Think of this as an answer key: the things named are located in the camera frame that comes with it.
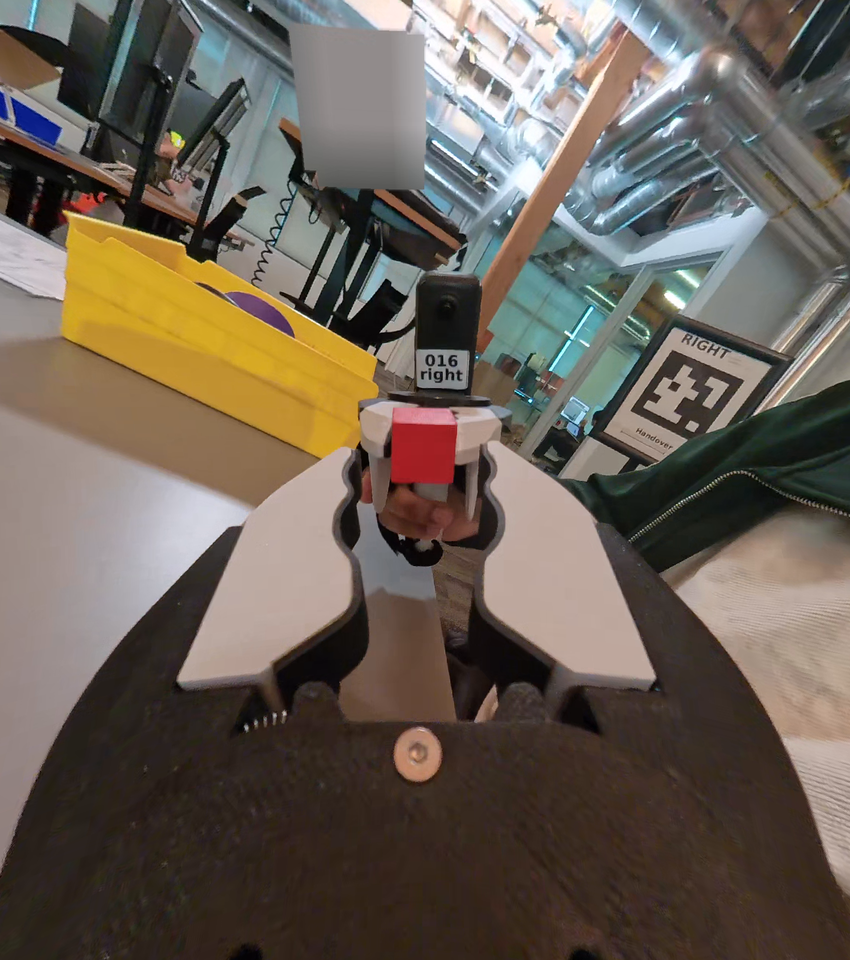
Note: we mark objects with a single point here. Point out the wooden background desk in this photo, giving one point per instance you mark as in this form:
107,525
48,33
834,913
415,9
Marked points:
57,161

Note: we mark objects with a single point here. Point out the wooden post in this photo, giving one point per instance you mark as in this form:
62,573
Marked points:
567,165

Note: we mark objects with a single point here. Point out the black standing desk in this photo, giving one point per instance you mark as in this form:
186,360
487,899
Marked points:
432,229

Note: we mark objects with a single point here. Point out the purple tape roll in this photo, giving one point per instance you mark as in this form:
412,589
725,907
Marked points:
260,311

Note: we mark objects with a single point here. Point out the person's right hand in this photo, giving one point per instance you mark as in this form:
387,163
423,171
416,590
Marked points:
417,517

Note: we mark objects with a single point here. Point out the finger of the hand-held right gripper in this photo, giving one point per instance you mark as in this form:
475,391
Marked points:
479,435
376,431

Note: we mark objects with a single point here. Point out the small black monitor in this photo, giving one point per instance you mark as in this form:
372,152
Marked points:
214,120

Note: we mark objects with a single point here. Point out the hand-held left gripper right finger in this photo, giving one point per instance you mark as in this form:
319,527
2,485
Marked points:
567,600

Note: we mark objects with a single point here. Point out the yellow plastic bin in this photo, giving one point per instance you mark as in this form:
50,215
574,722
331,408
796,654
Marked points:
207,352

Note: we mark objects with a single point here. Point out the blue plastic bin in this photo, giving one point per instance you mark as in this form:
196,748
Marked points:
34,124

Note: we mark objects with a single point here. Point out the person's right forearm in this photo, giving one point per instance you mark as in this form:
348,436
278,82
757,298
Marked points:
732,450

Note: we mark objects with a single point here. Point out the black framed marker sign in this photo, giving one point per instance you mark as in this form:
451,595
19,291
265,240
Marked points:
695,390

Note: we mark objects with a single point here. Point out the grey desk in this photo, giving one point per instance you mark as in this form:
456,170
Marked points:
57,487

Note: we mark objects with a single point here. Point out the silver ventilation ducts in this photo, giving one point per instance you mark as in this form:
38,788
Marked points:
732,112

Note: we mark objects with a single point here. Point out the red cube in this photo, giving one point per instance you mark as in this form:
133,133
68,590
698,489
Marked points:
423,450

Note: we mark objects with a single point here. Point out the cardboard board on stand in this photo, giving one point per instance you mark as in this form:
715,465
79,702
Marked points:
4,56

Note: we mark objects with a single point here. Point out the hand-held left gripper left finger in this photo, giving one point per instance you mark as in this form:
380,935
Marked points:
275,592

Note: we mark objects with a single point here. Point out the large black monitor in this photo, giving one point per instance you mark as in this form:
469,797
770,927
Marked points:
139,67

